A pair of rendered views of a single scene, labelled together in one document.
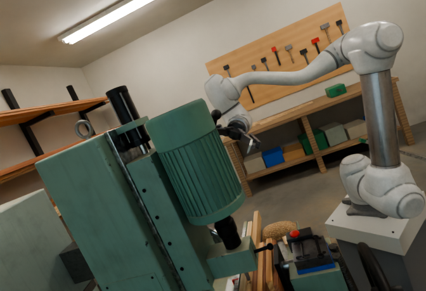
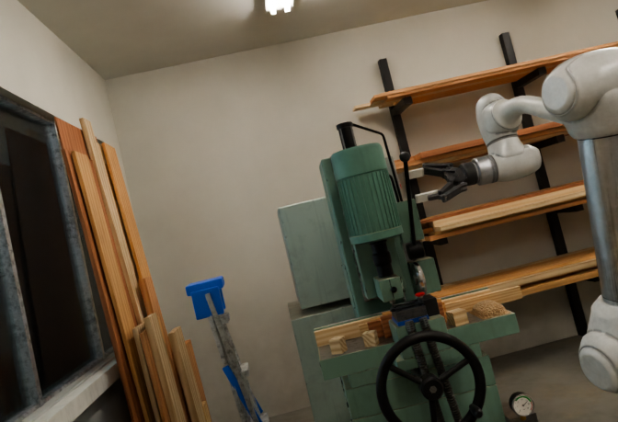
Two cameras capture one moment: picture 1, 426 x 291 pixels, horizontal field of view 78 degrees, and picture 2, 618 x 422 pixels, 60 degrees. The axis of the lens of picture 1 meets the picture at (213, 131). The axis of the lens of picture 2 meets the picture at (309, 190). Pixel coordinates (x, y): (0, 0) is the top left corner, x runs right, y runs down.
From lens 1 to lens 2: 1.58 m
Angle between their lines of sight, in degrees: 73
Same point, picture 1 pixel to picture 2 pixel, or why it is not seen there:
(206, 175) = (348, 207)
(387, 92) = (590, 176)
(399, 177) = (600, 319)
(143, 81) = not seen: outside the picture
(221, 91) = (481, 119)
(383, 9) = not seen: outside the picture
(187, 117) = (337, 161)
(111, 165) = (328, 181)
